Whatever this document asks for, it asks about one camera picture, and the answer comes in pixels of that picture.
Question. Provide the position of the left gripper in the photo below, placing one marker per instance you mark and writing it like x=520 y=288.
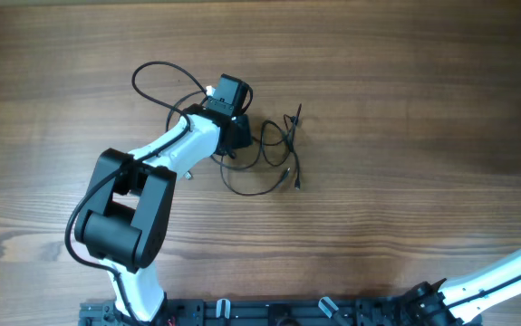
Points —
x=243 y=121

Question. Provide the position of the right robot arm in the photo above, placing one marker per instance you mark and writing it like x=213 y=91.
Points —
x=459 y=300

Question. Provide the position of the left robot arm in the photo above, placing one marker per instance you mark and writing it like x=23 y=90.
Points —
x=121 y=222

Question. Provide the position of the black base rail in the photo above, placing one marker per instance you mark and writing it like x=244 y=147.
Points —
x=385 y=311

